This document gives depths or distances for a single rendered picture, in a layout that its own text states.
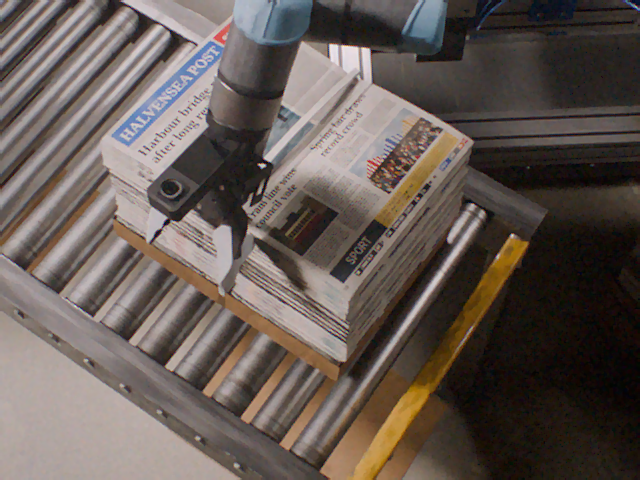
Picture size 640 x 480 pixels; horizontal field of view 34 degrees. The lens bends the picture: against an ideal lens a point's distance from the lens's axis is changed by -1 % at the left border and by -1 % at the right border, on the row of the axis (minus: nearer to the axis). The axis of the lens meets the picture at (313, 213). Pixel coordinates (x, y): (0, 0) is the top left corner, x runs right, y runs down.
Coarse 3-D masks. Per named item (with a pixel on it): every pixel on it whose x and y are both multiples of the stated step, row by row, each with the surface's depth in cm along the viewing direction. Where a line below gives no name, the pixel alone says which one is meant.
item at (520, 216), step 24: (120, 0) 173; (144, 0) 172; (168, 0) 172; (144, 24) 174; (168, 24) 170; (192, 24) 170; (216, 24) 170; (480, 192) 155; (504, 192) 155; (504, 216) 153; (528, 216) 153; (480, 240) 163; (504, 240) 158; (528, 240) 154
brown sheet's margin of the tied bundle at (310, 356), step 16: (432, 256) 149; (416, 272) 144; (240, 304) 139; (256, 320) 139; (272, 336) 140; (288, 336) 137; (368, 336) 139; (304, 352) 137; (352, 352) 136; (320, 368) 138; (336, 368) 135
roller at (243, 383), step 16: (256, 336) 147; (256, 352) 145; (272, 352) 145; (240, 368) 144; (256, 368) 144; (272, 368) 145; (224, 384) 143; (240, 384) 143; (256, 384) 144; (224, 400) 142; (240, 400) 142; (240, 416) 143
